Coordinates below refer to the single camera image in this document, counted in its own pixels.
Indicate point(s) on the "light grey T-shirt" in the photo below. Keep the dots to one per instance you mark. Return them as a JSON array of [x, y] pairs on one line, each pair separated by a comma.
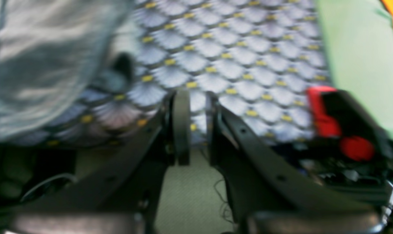
[[52, 50]]

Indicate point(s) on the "red side clamp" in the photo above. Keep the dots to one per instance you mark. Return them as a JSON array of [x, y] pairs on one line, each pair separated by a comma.
[[343, 122]]

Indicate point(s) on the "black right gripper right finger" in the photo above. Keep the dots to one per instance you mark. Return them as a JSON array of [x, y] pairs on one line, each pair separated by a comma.
[[269, 196]]

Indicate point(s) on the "patterned fan-print tablecloth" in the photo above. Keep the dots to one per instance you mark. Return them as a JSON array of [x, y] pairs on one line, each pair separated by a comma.
[[258, 56]]

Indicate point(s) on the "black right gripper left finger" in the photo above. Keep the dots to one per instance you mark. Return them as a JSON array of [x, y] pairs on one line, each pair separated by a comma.
[[122, 196]]

